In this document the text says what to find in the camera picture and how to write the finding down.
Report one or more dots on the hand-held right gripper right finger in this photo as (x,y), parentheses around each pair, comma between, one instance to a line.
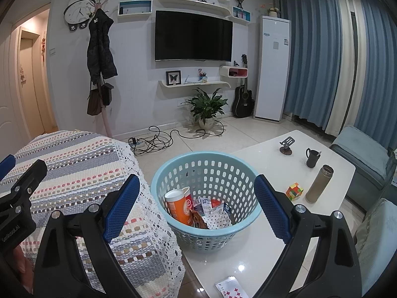
(273,208)

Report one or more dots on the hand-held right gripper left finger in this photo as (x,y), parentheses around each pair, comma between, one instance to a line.
(121,211)

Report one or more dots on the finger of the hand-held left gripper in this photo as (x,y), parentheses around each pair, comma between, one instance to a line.
(31,177)
(6,163)

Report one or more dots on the white polka-dot bag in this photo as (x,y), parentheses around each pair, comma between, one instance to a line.
(217,220)

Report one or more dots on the orange paper cup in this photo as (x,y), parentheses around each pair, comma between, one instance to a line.
(178,206)

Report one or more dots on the white milk carton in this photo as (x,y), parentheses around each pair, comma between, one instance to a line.
(201,205)

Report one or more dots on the orange snack packet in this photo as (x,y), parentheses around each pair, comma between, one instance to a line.
(198,220)

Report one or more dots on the light blue plastic basket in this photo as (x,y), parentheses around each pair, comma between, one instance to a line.
(204,155)

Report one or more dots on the person's left hand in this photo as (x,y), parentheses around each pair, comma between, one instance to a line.
(24,270)

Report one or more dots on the colourful puzzle cube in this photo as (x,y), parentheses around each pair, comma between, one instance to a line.
(294,191)

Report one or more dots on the striped woven blanket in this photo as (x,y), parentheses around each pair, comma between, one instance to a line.
(77,161)

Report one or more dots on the metal thermos flask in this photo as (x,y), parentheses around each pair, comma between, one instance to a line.
(318,186)

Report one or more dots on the dark phone stand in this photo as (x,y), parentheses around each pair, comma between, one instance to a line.
(286,151)

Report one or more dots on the dark mug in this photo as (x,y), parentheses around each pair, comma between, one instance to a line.
(311,161)

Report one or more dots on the white door with ornament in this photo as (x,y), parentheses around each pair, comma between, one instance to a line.
(32,99)

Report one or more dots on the white power strip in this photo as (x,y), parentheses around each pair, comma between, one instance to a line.
(138,143)

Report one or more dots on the red patterned card packet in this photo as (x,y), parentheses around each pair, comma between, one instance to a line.
(231,287)

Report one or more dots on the pink coat rack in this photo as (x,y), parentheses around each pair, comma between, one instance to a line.
(107,121)

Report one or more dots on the brown handbag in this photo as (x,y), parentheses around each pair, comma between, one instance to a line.
(94,102)

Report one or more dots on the teal upholstered stool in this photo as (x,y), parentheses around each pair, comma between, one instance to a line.
(363,149)

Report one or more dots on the black guitar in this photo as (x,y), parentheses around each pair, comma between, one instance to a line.
(242,101)

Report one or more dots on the black handbag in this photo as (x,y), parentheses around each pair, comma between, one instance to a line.
(108,94)

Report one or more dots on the grey-green cushion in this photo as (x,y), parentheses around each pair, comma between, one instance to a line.
(381,239)

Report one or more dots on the green potted plant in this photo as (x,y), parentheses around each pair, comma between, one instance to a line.
(204,104)

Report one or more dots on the white standing air conditioner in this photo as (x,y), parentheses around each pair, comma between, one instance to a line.
(269,74)

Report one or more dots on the black coat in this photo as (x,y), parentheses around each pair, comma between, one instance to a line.
(99,52)

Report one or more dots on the framed butterfly picture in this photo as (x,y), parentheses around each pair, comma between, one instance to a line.
(173,78)

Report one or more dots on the white and red oval shelf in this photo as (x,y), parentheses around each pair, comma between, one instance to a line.
(225,70)

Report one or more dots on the blue curtain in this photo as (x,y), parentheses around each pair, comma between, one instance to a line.
(304,62)
(375,77)

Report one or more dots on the colourful pen holder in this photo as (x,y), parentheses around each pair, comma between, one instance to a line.
(202,76)

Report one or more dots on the cream curtain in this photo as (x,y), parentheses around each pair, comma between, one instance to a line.
(344,68)

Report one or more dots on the black television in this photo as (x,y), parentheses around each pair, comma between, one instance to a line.
(194,35)

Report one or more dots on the small flower pot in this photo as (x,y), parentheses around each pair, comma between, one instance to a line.
(273,14)

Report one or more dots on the white and blue box shelf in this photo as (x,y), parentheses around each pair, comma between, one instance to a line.
(136,7)
(245,15)

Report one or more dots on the long white curved shelf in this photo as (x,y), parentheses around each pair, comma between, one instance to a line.
(192,3)

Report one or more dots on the wall socket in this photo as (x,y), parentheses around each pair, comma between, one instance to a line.
(183,101)

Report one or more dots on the white wavy wall shelf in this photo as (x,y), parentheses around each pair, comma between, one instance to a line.
(192,84)

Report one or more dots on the panda wall clock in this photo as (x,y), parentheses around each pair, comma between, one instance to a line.
(76,12)

